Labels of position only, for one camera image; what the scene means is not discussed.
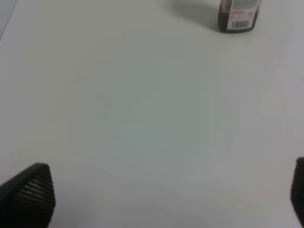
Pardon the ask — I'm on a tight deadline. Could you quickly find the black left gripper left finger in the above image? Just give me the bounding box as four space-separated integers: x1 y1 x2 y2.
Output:
0 163 56 228

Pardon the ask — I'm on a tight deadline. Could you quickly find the plastic drink bottle with label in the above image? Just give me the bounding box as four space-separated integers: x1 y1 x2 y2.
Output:
218 0 262 33

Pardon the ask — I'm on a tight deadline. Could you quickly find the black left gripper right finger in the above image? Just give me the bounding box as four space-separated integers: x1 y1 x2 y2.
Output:
290 157 304 227

